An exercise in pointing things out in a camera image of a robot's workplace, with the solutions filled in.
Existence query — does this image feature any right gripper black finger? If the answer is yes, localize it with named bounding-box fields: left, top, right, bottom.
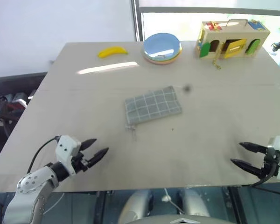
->
left=238, top=141, right=268, bottom=155
left=230, top=158, right=263, bottom=178

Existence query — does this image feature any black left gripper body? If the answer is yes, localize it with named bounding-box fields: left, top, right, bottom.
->
left=71, top=150, right=91, bottom=174

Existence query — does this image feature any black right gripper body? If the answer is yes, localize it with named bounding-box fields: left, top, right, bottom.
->
left=259, top=148, right=280, bottom=180

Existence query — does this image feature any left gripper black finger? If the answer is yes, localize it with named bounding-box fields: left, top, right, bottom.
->
left=87, top=147, right=110, bottom=168
left=81, top=138, right=98, bottom=151

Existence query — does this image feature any silver robot left leg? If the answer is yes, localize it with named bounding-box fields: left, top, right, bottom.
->
left=118, top=189, right=155, bottom=224

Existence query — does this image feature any silver robot leg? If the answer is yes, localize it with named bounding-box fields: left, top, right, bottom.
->
left=118, top=189, right=155, bottom=224
left=180, top=188, right=211, bottom=218

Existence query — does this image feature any silver robot right leg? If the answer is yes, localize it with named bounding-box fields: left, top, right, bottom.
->
left=180, top=188, right=211, bottom=218

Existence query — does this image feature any grey checked folded cloth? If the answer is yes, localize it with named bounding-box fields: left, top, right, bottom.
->
left=124, top=85, right=183, bottom=125

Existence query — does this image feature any silver robot torso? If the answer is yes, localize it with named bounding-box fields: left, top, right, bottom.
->
left=127, top=214, right=239, bottom=224

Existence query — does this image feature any black equipment pile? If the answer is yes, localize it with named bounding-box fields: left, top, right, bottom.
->
left=0, top=71, right=48, bottom=156

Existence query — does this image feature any yellow toy banana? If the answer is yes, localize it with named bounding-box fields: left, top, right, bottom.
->
left=98, top=46, right=129, bottom=59

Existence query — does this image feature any green arched box door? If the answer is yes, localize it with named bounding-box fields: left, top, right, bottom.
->
left=245, top=39, right=260, bottom=56

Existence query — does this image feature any yellow box door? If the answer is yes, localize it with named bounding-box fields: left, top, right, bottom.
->
left=222, top=38, right=247, bottom=59

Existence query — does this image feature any black object outside window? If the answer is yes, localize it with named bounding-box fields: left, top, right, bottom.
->
left=270, top=41, right=280, bottom=54

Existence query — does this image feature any pink plate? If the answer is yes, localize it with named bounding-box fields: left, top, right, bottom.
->
left=143, top=53, right=182, bottom=67

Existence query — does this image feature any yellow plate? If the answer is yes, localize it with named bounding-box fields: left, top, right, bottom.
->
left=145, top=50, right=183, bottom=64

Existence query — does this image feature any wooden lock activity box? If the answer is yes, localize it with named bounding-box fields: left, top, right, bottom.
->
left=195, top=18, right=271, bottom=60

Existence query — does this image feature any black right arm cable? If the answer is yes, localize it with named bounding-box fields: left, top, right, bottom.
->
left=249, top=162, right=279, bottom=188

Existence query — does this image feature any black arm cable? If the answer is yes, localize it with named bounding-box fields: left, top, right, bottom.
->
left=249, top=162, right=279, bottom=188
left=26, top=136, right=62, bottom=175

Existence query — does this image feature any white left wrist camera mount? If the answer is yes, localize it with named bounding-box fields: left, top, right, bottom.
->
left=55, top=134, right=83, bottom=176

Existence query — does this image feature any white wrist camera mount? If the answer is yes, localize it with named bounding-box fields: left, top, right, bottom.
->
left=55, top=134, right=83, bottom=176
left=267, top=135, right=280, bottom=182

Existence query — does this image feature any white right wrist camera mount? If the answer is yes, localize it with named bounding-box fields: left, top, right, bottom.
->
left=267, top=135, right=280, bottom=182

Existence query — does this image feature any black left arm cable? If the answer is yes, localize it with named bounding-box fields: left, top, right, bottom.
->
left=26, top=136, right=62, bottom=175

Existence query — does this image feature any white cable with plug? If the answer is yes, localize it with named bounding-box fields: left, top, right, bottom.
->
left=161, top=187, right=185, bottom=215

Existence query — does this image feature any brass door chain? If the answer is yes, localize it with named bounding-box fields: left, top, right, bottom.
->
left=210, top=42, right=223, bottom=70

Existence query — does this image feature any metal box carry handle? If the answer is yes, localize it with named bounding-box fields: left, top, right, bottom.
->
left=226, top=18, right=248, bottom=28

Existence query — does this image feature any grey window frame post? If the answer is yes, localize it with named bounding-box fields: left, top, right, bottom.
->
left=131, top=0, right=145, bottom=42

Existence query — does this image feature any grey window frame rail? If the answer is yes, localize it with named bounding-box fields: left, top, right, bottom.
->
left=138, top=6, right=280, bottom=14

